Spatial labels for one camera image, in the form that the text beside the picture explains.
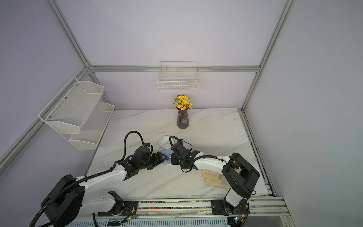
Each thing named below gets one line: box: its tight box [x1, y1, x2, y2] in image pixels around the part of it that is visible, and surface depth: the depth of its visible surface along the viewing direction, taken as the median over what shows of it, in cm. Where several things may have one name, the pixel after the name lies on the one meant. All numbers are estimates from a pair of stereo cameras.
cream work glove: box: [201, 169, 232, 190], surface depth 84 cm
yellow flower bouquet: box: [172, 94, 194, 111], surface depth 94 cm
